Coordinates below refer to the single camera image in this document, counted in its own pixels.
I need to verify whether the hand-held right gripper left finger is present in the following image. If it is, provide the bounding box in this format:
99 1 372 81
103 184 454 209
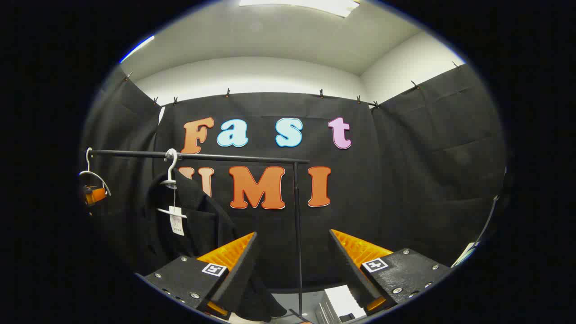
143 232 258 321

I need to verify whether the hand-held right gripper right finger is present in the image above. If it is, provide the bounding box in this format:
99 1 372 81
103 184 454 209
329 229 452 314

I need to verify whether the black knit jacket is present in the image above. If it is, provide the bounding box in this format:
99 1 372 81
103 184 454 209
135 173 288 323

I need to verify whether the white clothes hanger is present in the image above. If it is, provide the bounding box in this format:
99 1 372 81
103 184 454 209
156 148 188 219
79 148 112 197

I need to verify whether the black metal clothes rack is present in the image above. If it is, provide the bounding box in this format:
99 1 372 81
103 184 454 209
89 149 311 323

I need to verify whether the white paper garment tag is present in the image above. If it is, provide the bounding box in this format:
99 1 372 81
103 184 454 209
169 206 186 236

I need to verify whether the black backdrop cloth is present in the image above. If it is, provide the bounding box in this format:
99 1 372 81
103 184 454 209
81 63 507 293

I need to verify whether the white flat panel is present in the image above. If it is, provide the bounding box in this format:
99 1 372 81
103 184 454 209
451 242 480 269

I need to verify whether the row of small cloth clips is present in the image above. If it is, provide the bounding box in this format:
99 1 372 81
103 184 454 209
124 61 462 111

